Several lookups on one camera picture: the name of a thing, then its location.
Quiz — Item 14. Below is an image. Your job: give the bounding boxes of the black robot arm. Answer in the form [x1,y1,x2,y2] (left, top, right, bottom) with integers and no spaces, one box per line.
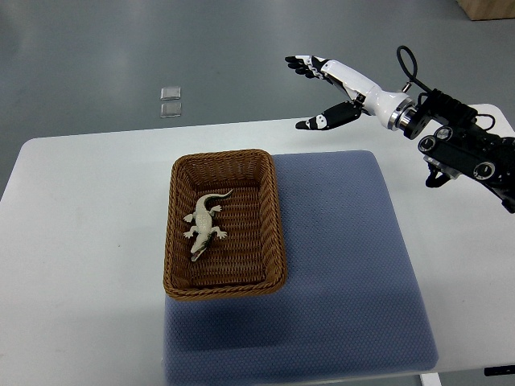
[393,89,514,214]

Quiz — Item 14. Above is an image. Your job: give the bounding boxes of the white table leg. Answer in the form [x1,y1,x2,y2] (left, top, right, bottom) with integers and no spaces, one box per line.
[419,372,442,386]

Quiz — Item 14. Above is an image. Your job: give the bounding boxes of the blue padded mat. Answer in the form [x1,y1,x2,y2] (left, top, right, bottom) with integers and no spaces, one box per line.
[163,150,439,385]

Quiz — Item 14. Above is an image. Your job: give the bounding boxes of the upper floor outlet plate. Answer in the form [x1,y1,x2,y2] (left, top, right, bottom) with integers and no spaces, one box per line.
[160,86,181,101]

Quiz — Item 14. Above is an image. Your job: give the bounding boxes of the brown wicker basket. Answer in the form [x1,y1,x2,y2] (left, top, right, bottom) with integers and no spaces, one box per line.
[163,149,287,301]

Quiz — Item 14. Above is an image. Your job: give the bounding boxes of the wooden box corner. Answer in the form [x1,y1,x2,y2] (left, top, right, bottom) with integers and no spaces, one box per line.
[457,0,514,21]

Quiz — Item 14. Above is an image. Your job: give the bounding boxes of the dark toy crocodile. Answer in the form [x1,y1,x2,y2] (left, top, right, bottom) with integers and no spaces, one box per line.
[183,190,233,261]

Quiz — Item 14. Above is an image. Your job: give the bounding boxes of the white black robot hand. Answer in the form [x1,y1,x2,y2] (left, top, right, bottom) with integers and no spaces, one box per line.
[285,55,415,130]

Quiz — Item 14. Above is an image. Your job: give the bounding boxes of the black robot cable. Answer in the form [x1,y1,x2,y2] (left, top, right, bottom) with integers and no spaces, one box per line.
[396,45,496,129]

